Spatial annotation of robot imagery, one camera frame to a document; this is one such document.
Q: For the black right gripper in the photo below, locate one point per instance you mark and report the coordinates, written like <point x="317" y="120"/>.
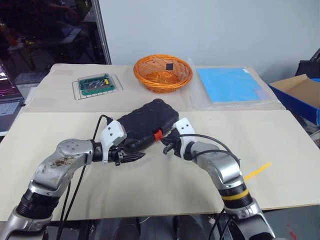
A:
<point x="176" y="147"/>

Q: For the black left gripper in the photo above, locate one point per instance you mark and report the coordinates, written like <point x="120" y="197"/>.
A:
<point x="116" y="156"/>

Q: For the black rugged case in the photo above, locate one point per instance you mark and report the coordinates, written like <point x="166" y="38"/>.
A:
<point x="150" y="120"/>

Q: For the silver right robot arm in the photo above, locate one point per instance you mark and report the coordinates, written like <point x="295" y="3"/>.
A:
<point x="225" y="170"/>

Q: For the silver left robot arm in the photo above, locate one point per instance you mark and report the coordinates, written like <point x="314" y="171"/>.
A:
<point x="65" y="160"/>

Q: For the clear plastic bag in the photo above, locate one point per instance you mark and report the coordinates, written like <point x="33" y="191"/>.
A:
<point x="197" y="105"/>

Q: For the orange wicker basket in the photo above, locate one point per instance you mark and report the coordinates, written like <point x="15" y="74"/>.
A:
<point x="162" y="83"/>

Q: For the small black square chip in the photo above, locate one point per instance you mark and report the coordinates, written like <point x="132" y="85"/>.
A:
<point x="169" y="67"/>

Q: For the green circuit board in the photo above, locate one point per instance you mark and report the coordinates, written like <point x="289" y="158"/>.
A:
<point x="118" y="83"/>

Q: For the blue paper pad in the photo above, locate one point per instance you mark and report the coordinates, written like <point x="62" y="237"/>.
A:
<point x="230" y="85"/>

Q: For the blue cardboard box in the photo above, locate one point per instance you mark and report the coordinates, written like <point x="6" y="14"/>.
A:
<point x="287" y="98"/>

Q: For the open laptop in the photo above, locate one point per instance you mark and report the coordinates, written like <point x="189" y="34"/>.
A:
<point x="8" y="110"/>

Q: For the black object behind box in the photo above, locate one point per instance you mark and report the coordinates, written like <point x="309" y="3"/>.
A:
<point x="308" y="67"/>

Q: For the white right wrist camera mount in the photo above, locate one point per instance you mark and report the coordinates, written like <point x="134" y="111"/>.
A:
<point x="185" y="127"/>

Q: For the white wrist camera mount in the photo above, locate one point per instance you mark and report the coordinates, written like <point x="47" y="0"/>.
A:
<point x="185" y="127"/>
<point x="112" y="132"/>

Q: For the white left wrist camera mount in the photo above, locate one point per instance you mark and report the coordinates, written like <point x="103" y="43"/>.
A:
<point x="112" y="132"/>

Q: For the aluminium frame post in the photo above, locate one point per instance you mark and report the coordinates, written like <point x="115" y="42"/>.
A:
<point x="102" y="32"/>

